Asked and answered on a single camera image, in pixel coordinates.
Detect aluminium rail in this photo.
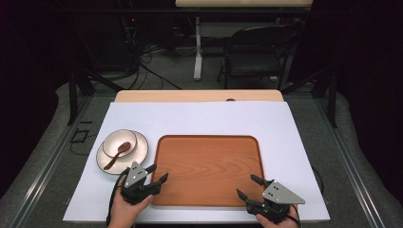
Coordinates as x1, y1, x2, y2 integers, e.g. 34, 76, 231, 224
9, 94, 93, 228
315, 96, 387, 228

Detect person's left hand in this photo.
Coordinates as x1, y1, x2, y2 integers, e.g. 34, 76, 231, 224
106, 184, 155, 228

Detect black metal stand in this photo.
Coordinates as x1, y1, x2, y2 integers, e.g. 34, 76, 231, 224
280, 66, 338, 129
67, 67, 125, 126

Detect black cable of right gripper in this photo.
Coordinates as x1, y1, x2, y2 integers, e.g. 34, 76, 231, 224
285, 203, 302, 228

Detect white board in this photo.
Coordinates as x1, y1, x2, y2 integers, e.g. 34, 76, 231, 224
62, 101, 331, 224

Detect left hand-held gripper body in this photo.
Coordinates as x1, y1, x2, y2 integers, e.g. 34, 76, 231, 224
120, 161, 163, 206

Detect brown wooden spoon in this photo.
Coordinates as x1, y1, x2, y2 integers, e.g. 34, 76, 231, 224
103, 141, 132, 171

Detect white plate with dark rim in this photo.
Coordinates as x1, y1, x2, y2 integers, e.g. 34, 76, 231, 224
95, 129, 149, 176

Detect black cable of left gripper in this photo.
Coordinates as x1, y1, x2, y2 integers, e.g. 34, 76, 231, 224
106, 166, 131, 228

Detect light wooden table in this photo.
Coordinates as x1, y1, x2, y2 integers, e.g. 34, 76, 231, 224
113, 89, 285, 103

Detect person's right hand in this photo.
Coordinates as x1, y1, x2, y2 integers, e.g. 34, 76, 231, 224
255, 204, 301, 228

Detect black cable loop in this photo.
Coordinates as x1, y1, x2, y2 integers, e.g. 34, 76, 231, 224
68, 120, 99, 157

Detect brown wooden tray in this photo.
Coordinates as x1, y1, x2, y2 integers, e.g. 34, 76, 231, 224
150, 134, 267, 208

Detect white bowl with dark rim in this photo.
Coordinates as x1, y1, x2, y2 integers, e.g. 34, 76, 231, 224
102, 128, 139, 159

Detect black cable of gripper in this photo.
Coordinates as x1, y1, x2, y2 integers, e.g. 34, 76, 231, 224
106, 166, 131, 228
285, 203, 302, 228

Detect white desk leg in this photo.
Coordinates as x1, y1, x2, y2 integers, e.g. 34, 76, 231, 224
192, 16, 204, 82

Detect black floor cables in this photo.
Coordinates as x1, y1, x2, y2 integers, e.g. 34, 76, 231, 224
125, 42, 183, 91

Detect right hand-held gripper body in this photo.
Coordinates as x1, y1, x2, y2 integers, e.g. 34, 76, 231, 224
245, 180, 307, 224

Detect black folding chair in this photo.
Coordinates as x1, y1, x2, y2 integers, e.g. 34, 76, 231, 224
217, 25, 301, 91

